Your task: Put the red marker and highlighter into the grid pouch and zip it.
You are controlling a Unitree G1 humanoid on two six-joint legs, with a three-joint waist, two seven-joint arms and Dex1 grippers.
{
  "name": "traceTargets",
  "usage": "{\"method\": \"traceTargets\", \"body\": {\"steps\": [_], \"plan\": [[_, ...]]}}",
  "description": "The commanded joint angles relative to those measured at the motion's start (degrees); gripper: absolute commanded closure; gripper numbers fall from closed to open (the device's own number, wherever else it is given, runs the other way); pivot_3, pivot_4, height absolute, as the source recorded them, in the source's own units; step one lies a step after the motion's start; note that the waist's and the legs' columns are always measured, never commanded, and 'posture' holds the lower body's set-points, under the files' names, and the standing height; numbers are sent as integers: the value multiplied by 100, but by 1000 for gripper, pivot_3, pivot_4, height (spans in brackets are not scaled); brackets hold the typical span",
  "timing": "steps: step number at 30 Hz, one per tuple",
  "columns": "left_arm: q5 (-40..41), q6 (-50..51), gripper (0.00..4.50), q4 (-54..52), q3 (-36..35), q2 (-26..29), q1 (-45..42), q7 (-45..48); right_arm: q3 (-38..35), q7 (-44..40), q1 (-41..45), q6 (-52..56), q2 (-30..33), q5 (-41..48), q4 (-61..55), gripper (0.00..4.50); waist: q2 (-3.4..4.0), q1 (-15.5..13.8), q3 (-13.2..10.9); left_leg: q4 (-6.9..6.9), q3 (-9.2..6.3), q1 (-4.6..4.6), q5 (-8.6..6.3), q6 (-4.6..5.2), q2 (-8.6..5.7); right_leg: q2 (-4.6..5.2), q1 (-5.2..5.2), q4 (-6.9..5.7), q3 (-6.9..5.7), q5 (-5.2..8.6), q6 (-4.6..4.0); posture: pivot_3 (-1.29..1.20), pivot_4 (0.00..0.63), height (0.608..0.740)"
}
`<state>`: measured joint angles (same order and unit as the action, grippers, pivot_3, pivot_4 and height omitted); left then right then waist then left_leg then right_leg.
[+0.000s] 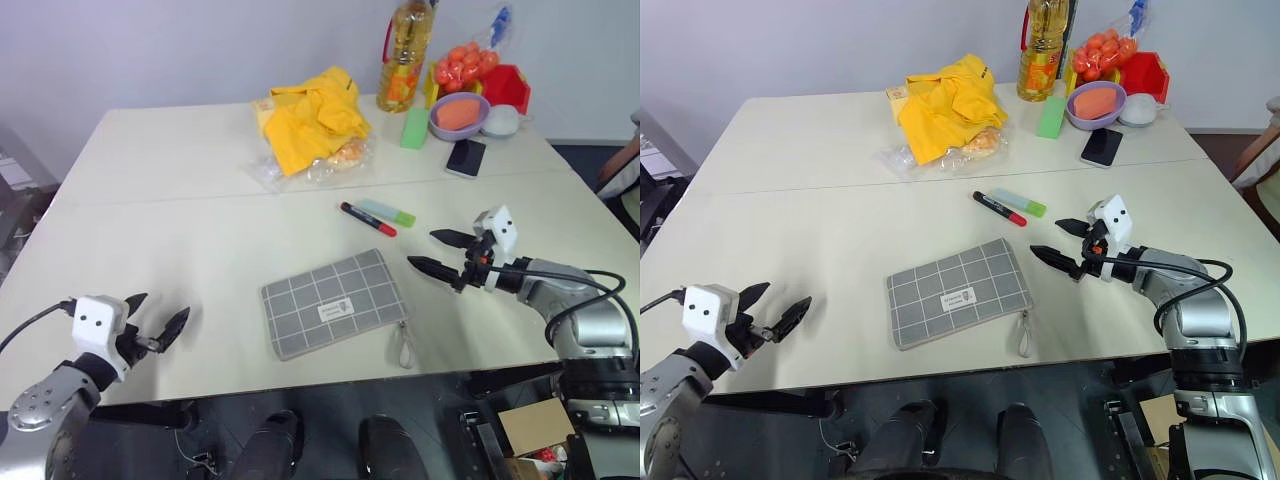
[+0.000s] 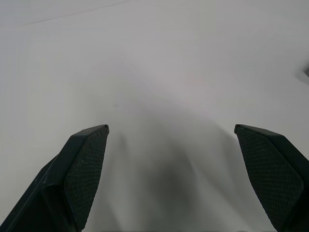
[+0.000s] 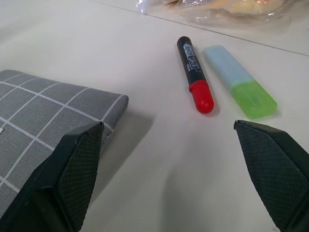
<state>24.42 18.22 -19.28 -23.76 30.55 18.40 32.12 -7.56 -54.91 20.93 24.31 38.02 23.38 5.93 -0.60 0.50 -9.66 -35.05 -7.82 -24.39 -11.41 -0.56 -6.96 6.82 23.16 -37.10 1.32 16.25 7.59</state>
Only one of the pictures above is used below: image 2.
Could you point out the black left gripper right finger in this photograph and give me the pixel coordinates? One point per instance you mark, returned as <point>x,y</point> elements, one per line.
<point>272,174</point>

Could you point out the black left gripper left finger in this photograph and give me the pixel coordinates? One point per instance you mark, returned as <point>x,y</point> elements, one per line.
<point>72,174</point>

